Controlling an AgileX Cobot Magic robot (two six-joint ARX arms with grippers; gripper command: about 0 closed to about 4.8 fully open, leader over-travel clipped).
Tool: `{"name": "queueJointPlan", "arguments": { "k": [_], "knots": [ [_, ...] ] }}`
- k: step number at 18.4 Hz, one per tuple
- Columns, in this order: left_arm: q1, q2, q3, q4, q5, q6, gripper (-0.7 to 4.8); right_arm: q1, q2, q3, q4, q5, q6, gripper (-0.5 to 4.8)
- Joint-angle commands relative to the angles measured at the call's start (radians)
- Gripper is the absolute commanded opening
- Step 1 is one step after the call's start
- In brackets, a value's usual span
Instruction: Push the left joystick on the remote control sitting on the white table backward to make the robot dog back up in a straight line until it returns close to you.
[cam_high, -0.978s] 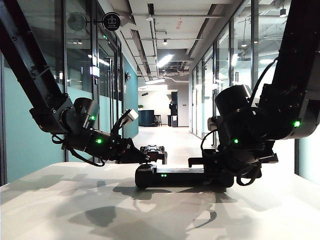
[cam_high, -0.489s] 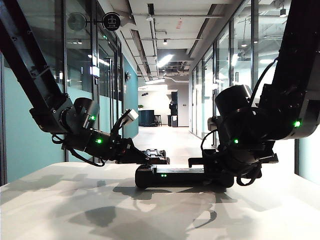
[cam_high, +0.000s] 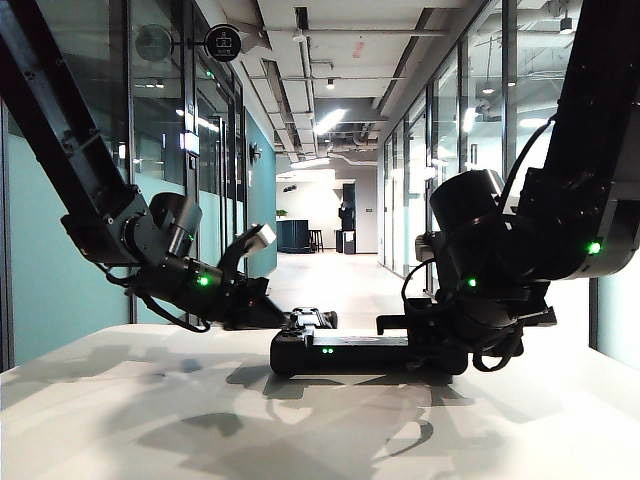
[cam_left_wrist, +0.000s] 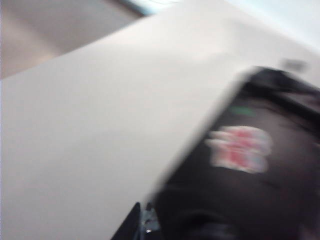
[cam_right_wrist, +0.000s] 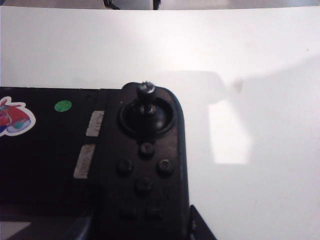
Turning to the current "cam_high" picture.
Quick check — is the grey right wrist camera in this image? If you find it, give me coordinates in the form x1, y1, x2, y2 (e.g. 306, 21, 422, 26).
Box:
414, 233, 437, 262

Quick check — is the round black hanging sign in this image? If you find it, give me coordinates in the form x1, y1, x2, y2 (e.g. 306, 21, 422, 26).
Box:
204, 23, 243, 64

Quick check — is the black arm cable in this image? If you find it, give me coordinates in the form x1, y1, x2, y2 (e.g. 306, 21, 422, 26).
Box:
105, 269, 214, 334
500, 115, 558, 202

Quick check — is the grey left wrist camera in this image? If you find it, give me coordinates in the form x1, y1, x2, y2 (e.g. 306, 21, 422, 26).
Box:
247, 223, 278, 251

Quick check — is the dark bar counter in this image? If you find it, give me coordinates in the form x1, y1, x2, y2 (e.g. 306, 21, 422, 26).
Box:
276, 218, 312, 254

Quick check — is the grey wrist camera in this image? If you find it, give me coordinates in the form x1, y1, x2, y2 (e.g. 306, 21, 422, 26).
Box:
247, 223, 278, 251
414, 233, 437, 262

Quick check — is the long black door handle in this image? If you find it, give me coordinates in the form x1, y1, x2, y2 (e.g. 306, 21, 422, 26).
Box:
214, 115, 230, 246

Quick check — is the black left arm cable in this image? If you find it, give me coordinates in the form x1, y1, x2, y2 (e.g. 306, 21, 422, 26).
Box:
105, 269, 214, 334

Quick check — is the black right camera cable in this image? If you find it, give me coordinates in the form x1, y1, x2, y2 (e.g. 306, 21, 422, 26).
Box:
401, 260, 437, 312

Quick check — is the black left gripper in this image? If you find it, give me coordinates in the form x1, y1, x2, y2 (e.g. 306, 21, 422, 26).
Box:
217, 267, 296, 330

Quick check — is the black quadruped robot dog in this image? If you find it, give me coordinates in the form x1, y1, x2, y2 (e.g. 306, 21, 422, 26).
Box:
290, 307, 339, 331

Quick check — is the black remote control with sticker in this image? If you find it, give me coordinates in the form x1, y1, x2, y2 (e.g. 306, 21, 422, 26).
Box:
269, 327, 470, 377

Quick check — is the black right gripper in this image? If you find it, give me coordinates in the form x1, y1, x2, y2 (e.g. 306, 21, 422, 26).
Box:
375, 287, 524, 359

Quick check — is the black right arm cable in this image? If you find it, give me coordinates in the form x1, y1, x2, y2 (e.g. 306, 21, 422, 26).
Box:
500, 115, 558, 202

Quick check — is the tall black machine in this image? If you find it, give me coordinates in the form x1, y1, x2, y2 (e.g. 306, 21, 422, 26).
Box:
338, 182, 358, 255

